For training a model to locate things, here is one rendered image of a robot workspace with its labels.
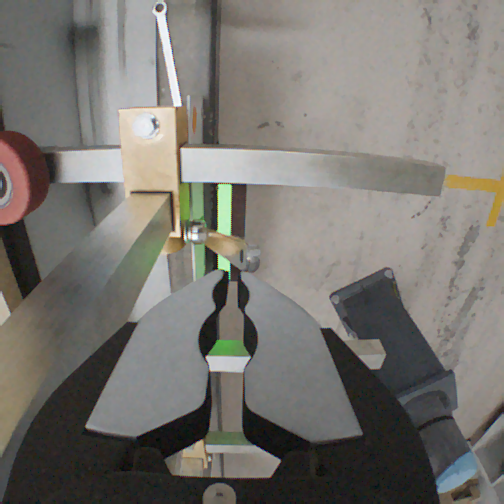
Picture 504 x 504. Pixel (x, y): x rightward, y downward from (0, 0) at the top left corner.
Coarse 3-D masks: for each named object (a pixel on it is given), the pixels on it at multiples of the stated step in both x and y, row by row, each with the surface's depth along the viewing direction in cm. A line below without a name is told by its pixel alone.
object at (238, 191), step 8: (232, 192) 43; (240, 192) 43; (232, 200) 44; (240, 200) 44; (232, 208) 44; (240, 208) 44; (232, 216) 45; (240, 216) 45; (232, 224) 45; (240, 224) 45; (232, 232) 46; (240, 232) 46; (232, 264) 49; (232, 272) 49; (240, 272) 49
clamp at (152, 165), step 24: (120, 120) 23; (168, 120) 23; (120, 144) 23; (144, 144) 24; (168, 144) 24; (144, 168) 24; (168, 168) 25; (144, 192) 25; (168, 192) 26; (168, 240) 28
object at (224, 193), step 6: (222, 186) 43; (228, 186) 43; (222, 192) 43; (228, 192) 43; (222, 198) 43; (228, 198) 43; (222, 204) 44; (228, 204) 44; (222, 210) 44; (228, 210) 44; (222, 216) 45; (228, 216) 45; (222, 222) 45; (228, 222) 45; (222, 228) 46; (228, 228) 46; (222, 258) 48; (222, 264) 48; (228, 264) 49; (228, 270) 49
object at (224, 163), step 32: (64, 160) 25; (96, 160) 25; (192, 160) 25; (224, 160) 25; (256, 160) 25; (288, 160) 26; (320, 160) 26; (352, 160) 26; (384, 160) 26; (416, 160) 28; (416, 192) 27
